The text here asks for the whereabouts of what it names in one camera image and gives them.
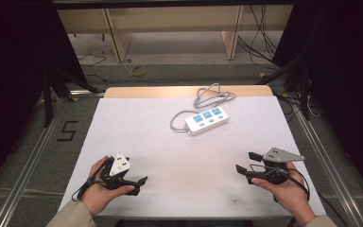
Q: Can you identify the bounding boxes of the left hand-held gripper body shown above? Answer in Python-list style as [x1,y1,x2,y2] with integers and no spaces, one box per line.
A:
[100,151,139,191]

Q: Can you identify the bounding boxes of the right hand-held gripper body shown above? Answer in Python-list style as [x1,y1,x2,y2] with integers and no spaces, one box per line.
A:
[246,147,306,185]

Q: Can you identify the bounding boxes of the yellow tape roll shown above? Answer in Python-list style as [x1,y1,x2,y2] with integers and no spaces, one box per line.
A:
[130,64,147,79]

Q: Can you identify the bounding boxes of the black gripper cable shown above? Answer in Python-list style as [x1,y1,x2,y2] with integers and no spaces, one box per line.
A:
[249,163,352,227]
[71,156,115,202]

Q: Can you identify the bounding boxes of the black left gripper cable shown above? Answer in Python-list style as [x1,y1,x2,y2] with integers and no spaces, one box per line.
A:
[71,156,115,202]

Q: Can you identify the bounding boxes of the person's right hand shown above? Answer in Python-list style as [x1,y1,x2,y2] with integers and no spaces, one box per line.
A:
[251,162,317,227]

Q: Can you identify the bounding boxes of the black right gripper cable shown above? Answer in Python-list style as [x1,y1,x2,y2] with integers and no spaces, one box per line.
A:
[249,163,352,227]

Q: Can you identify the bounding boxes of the wooden table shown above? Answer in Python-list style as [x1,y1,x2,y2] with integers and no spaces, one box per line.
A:
[103,84,274,99]

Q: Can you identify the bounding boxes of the light wooden desk frame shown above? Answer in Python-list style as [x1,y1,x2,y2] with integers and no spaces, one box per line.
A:
[56,4,295,63]

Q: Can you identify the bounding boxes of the person's left hand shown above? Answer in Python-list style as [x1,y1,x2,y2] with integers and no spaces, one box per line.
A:
[80,155,136,218]

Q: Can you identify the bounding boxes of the bundle of black floor cables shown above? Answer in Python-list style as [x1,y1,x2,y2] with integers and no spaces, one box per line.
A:
[236,4,285,71]

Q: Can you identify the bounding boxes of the grey power strip cable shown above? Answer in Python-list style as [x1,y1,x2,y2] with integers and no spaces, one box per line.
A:
[169,82,237,134]

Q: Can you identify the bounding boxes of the aluminium floor rail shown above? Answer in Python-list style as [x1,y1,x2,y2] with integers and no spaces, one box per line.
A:
[291,99,363,227]
[0,96,68,227]

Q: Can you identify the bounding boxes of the white table cover sheet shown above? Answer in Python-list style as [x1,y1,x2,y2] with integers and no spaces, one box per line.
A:
[58,96,327,218]

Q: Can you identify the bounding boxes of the white power strip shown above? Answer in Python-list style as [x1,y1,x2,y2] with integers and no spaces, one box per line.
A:
[184,105,230,137]

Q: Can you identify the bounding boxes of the thin black floor cable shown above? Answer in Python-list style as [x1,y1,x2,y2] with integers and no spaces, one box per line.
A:
[76,51,109,83]

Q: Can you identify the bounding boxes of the black curtain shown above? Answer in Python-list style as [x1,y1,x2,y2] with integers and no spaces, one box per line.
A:
[271,0,363,206]
[0,0,89,197]

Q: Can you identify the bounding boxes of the white floor cable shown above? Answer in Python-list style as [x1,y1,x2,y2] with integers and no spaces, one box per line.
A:
[91,46,188,87]

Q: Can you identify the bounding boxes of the black metal stand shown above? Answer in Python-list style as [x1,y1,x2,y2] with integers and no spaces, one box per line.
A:
[255,58,313,121]
[42,64,106,129]

